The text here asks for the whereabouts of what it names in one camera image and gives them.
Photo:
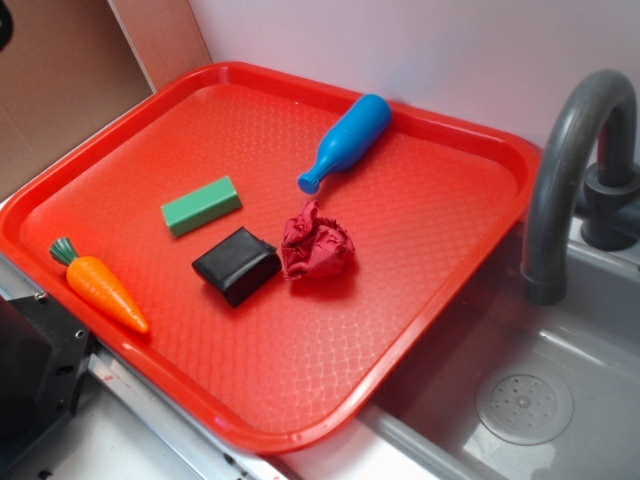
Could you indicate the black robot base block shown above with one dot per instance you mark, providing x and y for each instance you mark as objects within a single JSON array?
[{"x": 44, "y": 354}]

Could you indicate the crumpled red paper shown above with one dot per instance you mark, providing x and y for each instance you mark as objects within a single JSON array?
[{"x": 314, "y": 246}]

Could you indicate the red plastic tray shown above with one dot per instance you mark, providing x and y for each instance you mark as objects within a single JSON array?
[{"x": 424, "y": 207}]

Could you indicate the black rectangular pouch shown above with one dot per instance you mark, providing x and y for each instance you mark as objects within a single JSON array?
[{"x": 238, "y": 265}]

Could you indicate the green rectangular block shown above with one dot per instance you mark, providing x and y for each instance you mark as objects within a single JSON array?
[{"x": 200, "y": 207}]

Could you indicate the blue plastic toy bottle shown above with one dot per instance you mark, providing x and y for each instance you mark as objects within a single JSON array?
[{"x": 347, "y": 141}]

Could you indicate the orange toy carrot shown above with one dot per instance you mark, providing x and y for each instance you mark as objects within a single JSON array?
[{"x": 92, "y": 280}]

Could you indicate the grey plastic sink basin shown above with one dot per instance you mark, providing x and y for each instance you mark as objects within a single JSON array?
[{"x": 590, "y": 340}]

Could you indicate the round sink drain cover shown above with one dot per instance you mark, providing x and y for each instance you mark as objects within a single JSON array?
[{"x": 524, "y": 408}]

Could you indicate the grey plastic faucet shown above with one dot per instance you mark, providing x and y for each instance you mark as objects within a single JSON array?
[{"x": 588, "y": 171}]

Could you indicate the brown cardboard box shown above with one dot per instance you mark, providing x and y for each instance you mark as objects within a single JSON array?
[{"x": 69, "y": 68}]

